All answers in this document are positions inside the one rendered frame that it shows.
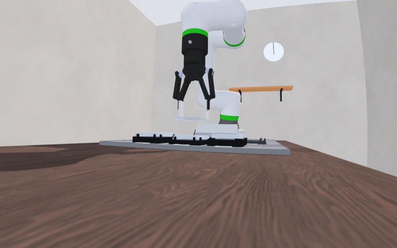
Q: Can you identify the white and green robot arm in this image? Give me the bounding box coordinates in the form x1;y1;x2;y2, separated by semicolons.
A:
181;0;247;129

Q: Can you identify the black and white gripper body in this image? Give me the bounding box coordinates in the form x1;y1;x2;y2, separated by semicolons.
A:
182;51;206;81

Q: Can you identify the white operator button panel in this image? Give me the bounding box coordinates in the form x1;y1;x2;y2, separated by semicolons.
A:
193;124;239;137

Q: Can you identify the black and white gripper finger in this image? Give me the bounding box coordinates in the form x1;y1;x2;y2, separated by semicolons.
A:
173;69;191;116
194;68;215;120

